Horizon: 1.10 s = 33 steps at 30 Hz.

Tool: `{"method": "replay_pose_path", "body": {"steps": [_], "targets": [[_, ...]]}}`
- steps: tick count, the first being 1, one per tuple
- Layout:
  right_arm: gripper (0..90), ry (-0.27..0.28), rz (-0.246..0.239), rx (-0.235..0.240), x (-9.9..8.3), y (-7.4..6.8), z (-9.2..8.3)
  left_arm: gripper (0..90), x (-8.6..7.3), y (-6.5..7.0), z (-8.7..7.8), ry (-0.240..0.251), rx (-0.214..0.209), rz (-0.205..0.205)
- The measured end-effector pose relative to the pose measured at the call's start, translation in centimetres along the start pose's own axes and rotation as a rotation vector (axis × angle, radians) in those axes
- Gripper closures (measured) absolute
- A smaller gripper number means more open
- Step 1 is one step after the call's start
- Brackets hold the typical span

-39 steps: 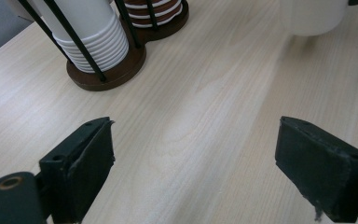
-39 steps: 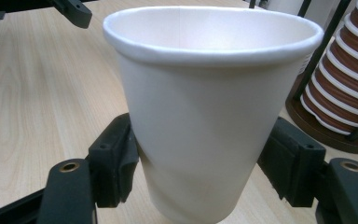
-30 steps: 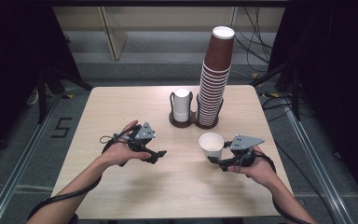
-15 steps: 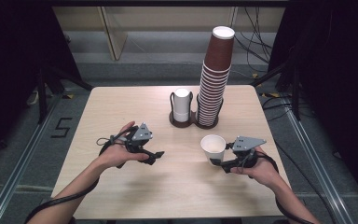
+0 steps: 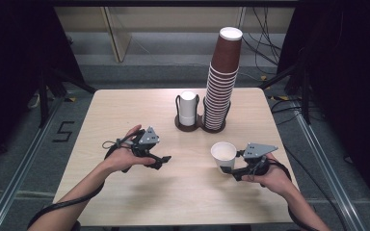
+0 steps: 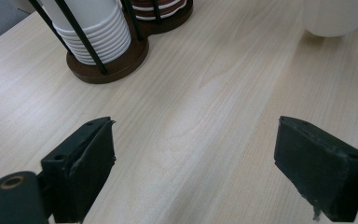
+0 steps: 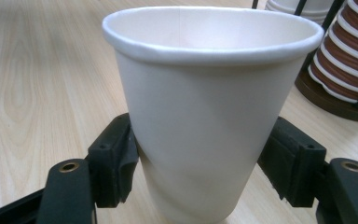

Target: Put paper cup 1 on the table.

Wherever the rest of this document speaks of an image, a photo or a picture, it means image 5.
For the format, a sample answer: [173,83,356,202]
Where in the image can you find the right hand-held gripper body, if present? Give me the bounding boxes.
[242,142,279,177]

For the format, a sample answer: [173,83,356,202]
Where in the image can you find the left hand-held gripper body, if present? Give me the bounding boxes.
[130,126,161,159]

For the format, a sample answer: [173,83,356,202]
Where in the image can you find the white paper cup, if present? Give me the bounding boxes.
[210,141,238,176]

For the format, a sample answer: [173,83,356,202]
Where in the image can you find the nested white cups stack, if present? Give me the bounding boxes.
[179,90,198,127]

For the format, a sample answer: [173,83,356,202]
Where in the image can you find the stack of brown cups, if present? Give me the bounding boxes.
[201,62,240,134]

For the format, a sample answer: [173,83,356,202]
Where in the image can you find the person's right hand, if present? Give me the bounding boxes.
[241,153,295,197]

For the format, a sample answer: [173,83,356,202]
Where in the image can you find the person's left hand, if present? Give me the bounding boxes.
[104,124,157,174]

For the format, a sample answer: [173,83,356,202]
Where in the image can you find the black metal stand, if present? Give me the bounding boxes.
[38,65,97,129]
[259,62,312,125]

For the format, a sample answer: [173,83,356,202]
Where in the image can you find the beige wooden board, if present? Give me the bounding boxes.
[100,7,133,64]

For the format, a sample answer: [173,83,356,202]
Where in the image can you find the dark curtain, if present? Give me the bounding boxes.
[0,0,86,174]
[277,0,370,219]

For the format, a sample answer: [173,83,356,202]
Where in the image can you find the black overhead bar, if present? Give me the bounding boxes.
[44,0,300,8]

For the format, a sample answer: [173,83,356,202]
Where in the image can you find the right gripper black corrugated cable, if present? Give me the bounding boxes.
[268,158,319,231]

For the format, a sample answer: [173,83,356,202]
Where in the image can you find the gripper black corrugated cable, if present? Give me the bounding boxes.
[27,129,143,230]
[268,158,319,231]

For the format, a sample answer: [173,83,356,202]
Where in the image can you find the thin black cable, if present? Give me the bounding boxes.
[282,145,350,231]

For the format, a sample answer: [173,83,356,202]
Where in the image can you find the metal floor rail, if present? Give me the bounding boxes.
[293,104,365,231]
[0,95,66,231]

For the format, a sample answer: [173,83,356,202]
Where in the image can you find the black floor cable bundle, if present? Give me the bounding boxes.
[241,7,283,76]

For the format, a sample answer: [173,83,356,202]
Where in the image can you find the left gripper black corrugated cable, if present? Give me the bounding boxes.
[27,129,143,230]

